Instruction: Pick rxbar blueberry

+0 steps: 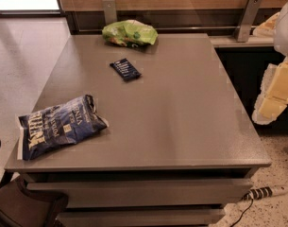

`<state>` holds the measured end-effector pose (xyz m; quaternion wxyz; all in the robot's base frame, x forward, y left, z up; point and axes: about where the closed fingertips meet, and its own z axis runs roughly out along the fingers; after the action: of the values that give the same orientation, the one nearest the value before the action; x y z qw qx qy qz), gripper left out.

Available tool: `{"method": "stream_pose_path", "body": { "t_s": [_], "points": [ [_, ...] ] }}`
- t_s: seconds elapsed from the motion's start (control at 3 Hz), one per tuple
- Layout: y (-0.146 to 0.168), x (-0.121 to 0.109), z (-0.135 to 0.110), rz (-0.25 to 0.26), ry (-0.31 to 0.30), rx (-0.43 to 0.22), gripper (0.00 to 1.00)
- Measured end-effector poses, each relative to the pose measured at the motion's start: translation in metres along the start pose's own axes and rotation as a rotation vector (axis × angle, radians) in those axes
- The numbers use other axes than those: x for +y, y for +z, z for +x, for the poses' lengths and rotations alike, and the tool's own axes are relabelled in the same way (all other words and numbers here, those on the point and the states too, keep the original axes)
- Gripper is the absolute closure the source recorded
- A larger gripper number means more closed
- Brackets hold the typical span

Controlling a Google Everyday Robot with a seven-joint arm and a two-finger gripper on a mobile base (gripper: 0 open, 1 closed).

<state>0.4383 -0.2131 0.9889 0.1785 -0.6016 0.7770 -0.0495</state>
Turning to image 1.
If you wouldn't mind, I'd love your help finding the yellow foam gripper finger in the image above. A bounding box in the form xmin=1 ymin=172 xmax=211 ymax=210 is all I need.
xmin=252 ymin=57 xmax=288 ymax=125

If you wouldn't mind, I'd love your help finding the dark blue rxbar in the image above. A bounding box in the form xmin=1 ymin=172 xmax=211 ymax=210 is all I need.
xmin=110 ymin=59 xmax=142 ymax=81

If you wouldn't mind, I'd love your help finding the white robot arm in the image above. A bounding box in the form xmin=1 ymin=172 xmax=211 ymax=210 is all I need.
xmin=251 ymin=2 xmax=288 ymax=125

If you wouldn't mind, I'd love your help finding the white power strip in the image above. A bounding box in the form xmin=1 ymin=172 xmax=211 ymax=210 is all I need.
xmin=242 ymin=185 xmax=288 ymax=201

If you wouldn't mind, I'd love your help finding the grey drawer cabinet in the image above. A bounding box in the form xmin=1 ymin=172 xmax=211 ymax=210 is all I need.
xmin=6 ymin=34 xmax=271 ymax=227

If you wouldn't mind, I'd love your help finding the green snack bag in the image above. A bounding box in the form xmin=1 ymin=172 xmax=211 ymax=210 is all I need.
xmin=102 ymin=20 xmax=158 ymax=47

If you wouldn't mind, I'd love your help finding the blue kettle chips bag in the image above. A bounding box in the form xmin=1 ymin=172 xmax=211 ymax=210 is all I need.
xmin=17 ymin=95 xmax=109 ymax=161

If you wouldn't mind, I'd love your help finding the brown chair seat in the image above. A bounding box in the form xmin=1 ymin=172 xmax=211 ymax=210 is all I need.
xmin=0 ymin=176 xmax=68 ymax=227

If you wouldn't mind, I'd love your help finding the right metal wall bracket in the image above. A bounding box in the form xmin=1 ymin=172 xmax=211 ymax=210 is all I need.
xmin=234 ymin=0 xmax=262 ymax=43

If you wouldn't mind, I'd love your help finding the metal wall bracket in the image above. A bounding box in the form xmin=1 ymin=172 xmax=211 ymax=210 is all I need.
xmin=102 ymin=0 xmax=117 ymax=25
xmin=234 ymin=0 xmax=262 ymax=43

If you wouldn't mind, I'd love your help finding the black power cable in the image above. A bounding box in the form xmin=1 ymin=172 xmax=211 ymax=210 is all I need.
xmin=229 ymin=198 xmax=255 ymax=227

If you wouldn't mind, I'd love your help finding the left metal wall bracket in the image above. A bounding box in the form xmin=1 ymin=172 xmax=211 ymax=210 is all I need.
xmin=102 ymin=0 xmax=117 ymax=25

